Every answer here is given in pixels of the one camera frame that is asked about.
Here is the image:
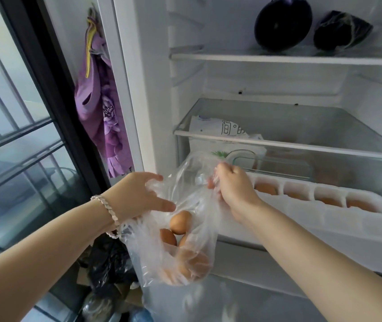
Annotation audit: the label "person's right forearm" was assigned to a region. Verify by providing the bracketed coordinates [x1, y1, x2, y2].
[232, 199, 382, 322]

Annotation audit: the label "clear crisper drawer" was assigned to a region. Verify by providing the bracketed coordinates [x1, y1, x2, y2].
[176, 134, 382, 199]

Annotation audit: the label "black plastic bag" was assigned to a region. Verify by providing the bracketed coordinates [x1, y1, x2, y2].
[86, 231, 139, 294]

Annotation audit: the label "white printed food package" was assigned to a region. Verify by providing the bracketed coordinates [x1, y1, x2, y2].
[189, 115, 269, 172]

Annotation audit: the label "silver chain bracelet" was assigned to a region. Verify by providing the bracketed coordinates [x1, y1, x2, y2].
[90, 194, 121, 240]

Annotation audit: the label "white-edged glass fridge shelf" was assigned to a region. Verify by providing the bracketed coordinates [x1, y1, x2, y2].
[170, 51, 382, 67]
[174, 98, 382, 162]

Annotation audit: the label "purple floral apron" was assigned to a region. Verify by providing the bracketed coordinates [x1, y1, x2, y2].
[74, 6, 135, 180]

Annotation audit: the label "clear plastic bag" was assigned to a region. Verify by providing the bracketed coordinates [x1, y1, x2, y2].
[119, 152, 256, 287]

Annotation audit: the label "round dark purple eggplant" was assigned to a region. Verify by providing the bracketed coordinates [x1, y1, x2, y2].
[254, 0, 313, 53]

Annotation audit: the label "white egg tray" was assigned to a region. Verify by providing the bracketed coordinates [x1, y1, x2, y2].
[211, 171, 382, 265]

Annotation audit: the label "person's left forearm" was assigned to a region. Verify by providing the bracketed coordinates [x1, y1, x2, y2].
[0, 197, 119, 322]

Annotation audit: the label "black-framed glass door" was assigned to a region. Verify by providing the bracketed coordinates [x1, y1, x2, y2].
[0, 0, 112, 322]

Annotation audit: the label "plastic-wrapped dark purple eggplant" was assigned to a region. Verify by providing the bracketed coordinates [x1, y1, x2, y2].
[313, 10, 374, 52]

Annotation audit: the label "white refrigerator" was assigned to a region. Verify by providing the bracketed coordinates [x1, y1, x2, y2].
[95, 0, 382, 322]

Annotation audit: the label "metal window bars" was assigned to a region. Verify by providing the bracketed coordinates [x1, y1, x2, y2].
[0, 15, 65, 201]

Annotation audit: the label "person's right hand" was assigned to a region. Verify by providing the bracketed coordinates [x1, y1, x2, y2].
[207, 162, 263, 222]

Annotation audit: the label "person's left hand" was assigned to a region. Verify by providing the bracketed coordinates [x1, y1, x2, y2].
[108, 172, 177, 229]

